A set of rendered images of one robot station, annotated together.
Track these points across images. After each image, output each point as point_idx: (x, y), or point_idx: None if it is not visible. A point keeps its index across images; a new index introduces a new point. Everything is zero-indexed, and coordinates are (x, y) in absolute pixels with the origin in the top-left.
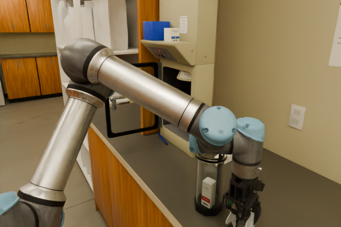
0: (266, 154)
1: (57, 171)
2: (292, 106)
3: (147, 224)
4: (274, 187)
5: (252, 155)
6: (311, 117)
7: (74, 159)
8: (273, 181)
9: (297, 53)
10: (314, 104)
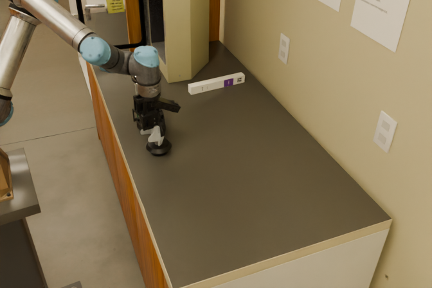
0: (253, 89)
1: (2, 74)
2: (281, 36)
3: (116, 143)
4: (229, 119)
5: (144, 77)
6: (293, 51)
7: (17, 66)
8: (233, 114)
9: None
10: (296, 36)
